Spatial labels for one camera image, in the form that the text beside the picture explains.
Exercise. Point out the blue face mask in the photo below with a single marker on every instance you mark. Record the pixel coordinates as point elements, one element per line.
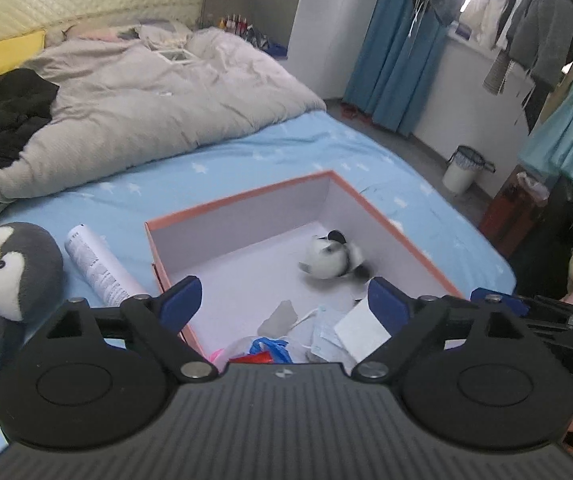
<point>326,340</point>

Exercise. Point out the blue curtain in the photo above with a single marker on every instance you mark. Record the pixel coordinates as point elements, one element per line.
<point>391,60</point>

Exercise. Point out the blue printed plastic bag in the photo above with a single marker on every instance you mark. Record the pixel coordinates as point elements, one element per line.
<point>266,347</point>

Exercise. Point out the red slippers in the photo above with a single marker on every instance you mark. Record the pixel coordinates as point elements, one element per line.
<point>350,109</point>

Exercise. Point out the white puffer jacket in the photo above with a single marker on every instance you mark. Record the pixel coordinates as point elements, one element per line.
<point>486,10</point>

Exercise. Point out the white rectangular frame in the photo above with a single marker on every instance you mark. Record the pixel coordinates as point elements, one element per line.
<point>171,56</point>

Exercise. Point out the black jacket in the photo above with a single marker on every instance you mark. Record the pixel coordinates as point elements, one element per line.
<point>1,110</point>

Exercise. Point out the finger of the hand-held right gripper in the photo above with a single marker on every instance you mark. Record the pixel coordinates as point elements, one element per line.
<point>513,306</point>

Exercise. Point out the black white striped garment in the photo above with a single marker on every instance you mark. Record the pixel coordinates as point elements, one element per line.
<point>497,75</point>

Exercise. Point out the yellow pillow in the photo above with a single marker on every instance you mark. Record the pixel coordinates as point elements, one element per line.
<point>1,55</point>

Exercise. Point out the grey penguin plush toy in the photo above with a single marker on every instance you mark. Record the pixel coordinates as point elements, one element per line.
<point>21,270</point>

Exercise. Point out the blue star bed sheet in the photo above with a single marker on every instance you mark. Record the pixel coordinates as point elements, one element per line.
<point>266,155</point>

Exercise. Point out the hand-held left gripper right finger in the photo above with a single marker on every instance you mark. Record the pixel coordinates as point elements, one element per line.
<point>389,302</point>

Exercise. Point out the grey duvet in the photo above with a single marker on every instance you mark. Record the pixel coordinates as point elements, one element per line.
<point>166,105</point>

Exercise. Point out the white spray bottle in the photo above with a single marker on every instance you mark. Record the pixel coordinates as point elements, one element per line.
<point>96,265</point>

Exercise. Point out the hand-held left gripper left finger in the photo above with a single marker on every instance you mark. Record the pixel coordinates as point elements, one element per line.
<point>181,300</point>

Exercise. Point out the shiny red foil packet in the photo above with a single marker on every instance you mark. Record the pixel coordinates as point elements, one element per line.
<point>254,358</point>

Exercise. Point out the white trash bin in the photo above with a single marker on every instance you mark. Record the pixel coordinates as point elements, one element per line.
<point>458,177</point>

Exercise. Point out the grey striped cardigan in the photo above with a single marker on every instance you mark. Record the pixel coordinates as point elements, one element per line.
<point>546,20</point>

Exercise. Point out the row of small bottles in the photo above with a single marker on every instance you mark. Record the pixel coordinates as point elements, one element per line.
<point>236,24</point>

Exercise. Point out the black white panda plush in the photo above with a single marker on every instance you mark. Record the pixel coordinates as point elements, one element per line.
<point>324,260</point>

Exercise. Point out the orange cardboard box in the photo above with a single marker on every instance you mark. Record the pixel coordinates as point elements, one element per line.
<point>266,240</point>

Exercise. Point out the red bin with plastic liner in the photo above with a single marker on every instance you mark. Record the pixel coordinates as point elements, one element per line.
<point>506,215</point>

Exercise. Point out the grey wardrobe cabinet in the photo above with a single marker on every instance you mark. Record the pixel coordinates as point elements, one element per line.
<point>326,35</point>

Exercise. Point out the yellow pink bird toy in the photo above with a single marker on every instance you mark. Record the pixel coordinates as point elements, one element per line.
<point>216,355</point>

